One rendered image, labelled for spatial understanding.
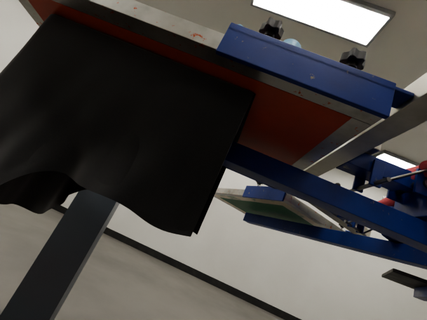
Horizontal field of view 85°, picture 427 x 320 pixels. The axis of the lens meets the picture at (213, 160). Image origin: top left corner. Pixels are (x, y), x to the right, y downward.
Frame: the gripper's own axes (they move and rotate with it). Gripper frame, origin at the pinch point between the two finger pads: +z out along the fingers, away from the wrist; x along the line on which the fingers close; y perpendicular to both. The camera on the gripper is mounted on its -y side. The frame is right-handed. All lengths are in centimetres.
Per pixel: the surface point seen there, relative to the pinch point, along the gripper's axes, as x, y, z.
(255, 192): -14, 60, 4
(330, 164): -23.6, 2.4, 1.7
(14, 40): 368, 222, -106
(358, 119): -14.8, -25.6, 5.7
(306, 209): -39, 50, 4
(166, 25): 23.3, -29.0, 4.7
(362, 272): -283, 380, -22
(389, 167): -37.0, -2.8, -1.5
